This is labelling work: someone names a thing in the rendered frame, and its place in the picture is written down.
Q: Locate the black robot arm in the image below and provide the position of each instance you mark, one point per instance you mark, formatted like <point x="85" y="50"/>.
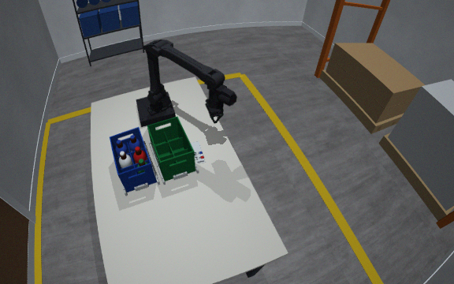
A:
<point x="157" y="92"/>

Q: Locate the blue crate with dividers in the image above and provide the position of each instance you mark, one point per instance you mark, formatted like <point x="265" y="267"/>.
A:
<point x="126" y="174"/>

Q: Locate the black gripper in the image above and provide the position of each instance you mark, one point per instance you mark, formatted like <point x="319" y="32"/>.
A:
<point x="213" y="111"/>

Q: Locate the white paper strip with colored squares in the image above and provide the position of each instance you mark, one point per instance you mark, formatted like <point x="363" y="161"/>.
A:
<point x="198" y="152"/>

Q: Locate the green plastic crate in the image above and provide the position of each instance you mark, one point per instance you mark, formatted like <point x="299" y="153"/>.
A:
<point x="177" y="149"/>

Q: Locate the white bottle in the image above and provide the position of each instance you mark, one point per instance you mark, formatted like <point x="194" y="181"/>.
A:
<point x="125" y="160"/>

